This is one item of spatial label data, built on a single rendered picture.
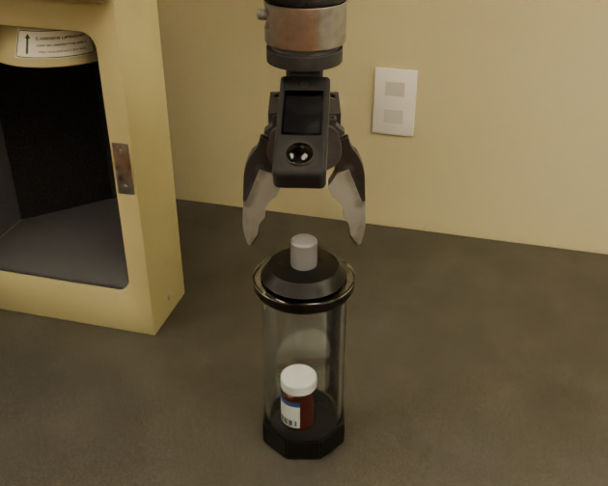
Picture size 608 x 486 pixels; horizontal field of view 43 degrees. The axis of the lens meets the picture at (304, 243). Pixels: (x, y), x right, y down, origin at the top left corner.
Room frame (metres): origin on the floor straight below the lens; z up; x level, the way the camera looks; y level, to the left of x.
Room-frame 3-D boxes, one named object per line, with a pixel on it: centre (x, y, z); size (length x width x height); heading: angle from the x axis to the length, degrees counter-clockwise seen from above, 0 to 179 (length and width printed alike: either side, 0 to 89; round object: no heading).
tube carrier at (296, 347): (0.69, 0.00, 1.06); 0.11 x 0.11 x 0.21
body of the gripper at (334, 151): (0.72, 0.00, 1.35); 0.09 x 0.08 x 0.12; 0
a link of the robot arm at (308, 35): (0.71, 0.00, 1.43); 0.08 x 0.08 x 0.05
